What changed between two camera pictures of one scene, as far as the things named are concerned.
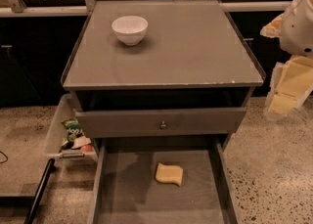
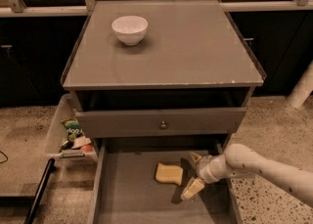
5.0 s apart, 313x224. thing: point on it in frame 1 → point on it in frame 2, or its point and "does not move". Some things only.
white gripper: x=297 y=28 → x=202 y=166
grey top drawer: x=159 y=122 does not move
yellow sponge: x=169 y=174 does not move
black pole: x=51 y=168 does not move
